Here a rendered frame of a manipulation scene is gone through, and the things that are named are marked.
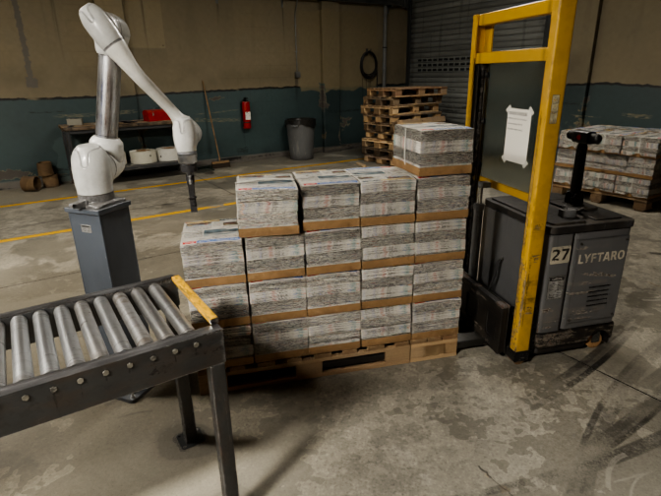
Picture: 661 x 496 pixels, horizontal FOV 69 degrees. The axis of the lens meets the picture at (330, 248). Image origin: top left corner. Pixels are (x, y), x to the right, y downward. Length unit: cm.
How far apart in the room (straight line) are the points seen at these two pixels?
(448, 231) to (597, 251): 84
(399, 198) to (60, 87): 696
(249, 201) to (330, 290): 63
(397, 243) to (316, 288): 48
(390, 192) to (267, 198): 61
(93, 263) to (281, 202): 93
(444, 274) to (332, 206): 74
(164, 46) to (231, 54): 116
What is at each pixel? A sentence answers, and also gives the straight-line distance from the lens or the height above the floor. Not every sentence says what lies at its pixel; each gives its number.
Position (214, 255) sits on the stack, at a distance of 233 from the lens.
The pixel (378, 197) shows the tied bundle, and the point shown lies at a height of 98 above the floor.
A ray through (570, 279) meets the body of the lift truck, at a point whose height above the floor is 47.
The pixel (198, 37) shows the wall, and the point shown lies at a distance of 919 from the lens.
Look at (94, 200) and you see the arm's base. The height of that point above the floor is 104.
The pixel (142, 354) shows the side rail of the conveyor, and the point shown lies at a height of 80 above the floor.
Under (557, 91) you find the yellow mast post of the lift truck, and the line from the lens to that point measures 252.
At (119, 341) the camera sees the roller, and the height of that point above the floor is 80.
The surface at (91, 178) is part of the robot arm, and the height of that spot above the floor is 113.
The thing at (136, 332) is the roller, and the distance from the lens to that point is 166.
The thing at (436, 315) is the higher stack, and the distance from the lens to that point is 277.
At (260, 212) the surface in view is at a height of 95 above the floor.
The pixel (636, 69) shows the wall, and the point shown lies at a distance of 849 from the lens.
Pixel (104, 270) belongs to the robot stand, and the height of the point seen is 71.
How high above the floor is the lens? 155
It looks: 20 degrees down
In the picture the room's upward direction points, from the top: 1 degrees counter-clockwise
